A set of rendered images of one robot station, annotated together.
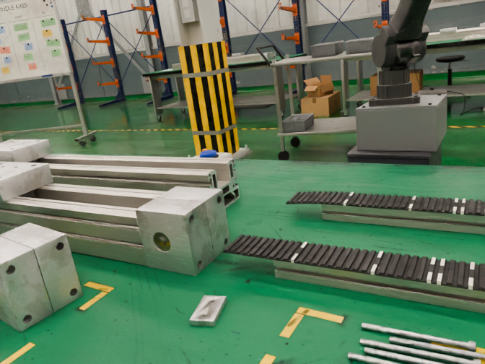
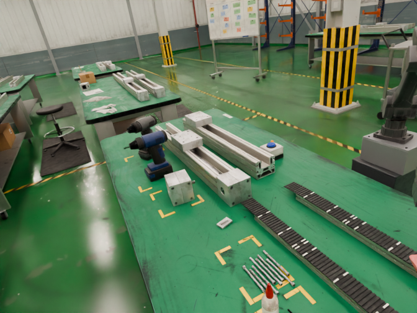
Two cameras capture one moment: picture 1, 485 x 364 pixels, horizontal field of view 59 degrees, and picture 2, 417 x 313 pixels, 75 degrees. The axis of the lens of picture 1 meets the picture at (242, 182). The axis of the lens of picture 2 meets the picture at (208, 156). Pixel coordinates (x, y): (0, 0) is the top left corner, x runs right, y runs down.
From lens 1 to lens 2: 0.51 m
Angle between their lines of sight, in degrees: 33
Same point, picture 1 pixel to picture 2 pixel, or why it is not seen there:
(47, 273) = (183, 190)
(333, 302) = (264, 238)
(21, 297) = (174, 197)
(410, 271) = (290, 240)
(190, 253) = (229, 199)
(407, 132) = (388, 159)
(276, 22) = not seen: outside the picture
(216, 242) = (243, 196)
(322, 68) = not seen: outside the picture
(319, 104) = not seen: outside the picture
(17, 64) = (231, 28)
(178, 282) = (224, 207)
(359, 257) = (280, 226)
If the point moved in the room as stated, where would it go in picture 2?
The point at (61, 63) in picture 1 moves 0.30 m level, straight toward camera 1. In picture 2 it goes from (254, 29) to (254, 30)
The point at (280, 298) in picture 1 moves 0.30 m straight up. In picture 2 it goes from (249, 228) to (242, 148)
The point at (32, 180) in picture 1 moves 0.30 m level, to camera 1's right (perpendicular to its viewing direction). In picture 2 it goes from (195, 144) to (252, 151)
